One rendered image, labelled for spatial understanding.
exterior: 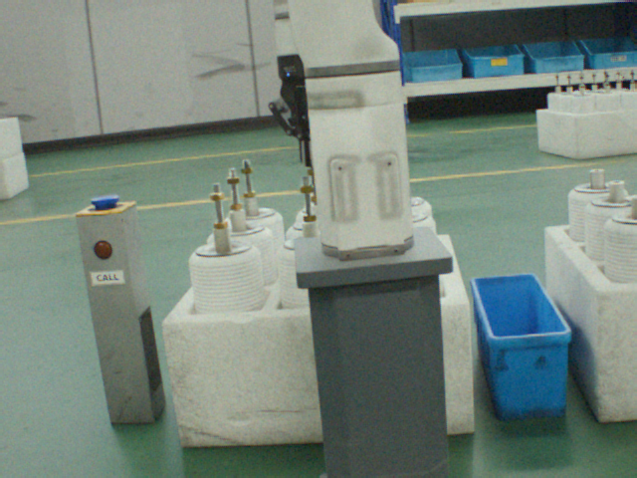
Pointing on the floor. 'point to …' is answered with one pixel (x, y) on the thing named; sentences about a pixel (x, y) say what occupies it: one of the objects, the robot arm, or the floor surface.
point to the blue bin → (521, 346)
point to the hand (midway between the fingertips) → (312, 152)
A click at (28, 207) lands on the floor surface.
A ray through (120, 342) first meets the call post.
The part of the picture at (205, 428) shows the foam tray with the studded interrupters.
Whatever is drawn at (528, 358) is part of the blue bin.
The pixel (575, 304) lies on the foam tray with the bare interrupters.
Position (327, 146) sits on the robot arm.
